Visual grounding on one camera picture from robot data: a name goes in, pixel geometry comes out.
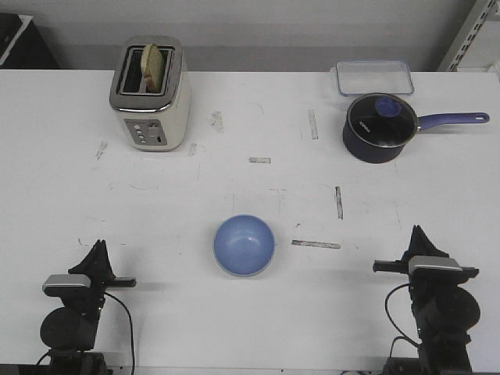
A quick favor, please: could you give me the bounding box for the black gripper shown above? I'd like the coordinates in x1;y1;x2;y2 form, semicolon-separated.
64;240;137;315
373;225;479;307

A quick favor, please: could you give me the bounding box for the blue bowl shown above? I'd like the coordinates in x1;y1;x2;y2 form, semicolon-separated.
213;214;276;277

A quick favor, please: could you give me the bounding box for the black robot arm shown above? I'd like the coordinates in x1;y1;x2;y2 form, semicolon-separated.
40;239;137;374
373;225;480;374

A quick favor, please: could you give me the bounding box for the dark blue saucepan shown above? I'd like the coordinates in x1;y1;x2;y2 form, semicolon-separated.
342;93;490;164

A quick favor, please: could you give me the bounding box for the glass pot lid blue knob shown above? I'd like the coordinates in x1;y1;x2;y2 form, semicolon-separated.
347;93;418;148

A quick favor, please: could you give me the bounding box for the clear plastic food container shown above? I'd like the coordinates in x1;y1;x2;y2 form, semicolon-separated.
330;60;414;97

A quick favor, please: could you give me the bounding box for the cream and chrome toaster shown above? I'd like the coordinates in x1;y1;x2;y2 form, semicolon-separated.
109;35;191;152

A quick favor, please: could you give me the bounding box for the slice of toast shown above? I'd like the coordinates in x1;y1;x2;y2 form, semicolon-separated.
141;44;164;93

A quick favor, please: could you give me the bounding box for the white metal shelf upright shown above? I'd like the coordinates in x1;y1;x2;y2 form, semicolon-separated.
437;1;499;73

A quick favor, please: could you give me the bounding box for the left black cable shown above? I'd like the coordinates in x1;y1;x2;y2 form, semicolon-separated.
102;291;136;372

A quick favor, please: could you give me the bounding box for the black cable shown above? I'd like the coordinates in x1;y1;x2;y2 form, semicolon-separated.
384;283;421;359
102;291;136;372

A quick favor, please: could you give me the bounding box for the right black cable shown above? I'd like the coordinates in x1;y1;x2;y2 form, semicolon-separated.
384;283;421;359

